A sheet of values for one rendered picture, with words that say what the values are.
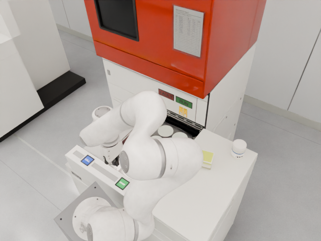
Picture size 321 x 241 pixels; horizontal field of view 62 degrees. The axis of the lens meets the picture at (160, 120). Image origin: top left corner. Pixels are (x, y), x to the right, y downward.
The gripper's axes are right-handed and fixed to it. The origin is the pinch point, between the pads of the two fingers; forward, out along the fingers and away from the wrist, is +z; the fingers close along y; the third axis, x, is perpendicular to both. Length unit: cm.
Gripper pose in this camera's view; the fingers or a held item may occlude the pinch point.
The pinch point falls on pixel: (115, 161)
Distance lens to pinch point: 127.5
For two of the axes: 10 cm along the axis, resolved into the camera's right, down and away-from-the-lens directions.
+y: -5.9, 5.9, -5.6
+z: 0.3, 7.0, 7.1
